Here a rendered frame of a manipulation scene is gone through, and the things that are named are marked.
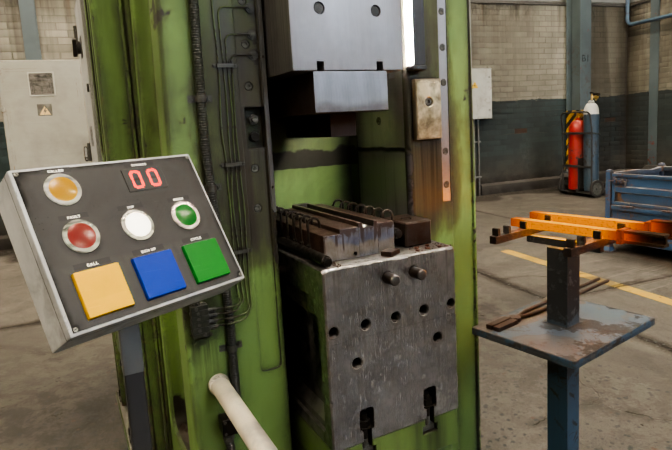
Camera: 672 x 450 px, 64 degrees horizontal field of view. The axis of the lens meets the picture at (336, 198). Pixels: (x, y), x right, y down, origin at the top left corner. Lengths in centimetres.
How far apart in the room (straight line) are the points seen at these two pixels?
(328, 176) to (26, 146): 511
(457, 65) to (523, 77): 760
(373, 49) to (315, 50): 15
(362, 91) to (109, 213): 65
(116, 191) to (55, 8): 639
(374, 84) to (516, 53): 793
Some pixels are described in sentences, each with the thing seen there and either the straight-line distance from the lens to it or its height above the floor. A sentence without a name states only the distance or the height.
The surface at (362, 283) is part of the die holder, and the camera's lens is 129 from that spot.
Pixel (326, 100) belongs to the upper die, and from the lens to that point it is 127.
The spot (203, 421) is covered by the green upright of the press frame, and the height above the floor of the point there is 53.
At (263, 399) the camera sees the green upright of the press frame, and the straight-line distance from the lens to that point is 151.
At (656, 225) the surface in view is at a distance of 157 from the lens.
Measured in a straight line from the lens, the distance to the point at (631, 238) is 146.
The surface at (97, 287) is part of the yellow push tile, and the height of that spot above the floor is 101.
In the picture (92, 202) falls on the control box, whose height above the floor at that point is 114.
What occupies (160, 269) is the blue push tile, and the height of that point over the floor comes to 102.
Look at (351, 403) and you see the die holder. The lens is 138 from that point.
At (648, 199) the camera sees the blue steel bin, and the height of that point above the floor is 49.
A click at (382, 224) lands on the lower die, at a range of 136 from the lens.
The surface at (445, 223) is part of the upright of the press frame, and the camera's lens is 166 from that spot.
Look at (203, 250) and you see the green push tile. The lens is 103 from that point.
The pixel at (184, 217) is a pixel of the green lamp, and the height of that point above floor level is 109.
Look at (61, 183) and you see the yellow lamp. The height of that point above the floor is 117.
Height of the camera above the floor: 124
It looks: 8 degrees down
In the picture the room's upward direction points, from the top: 3 degrees counter-clockwise
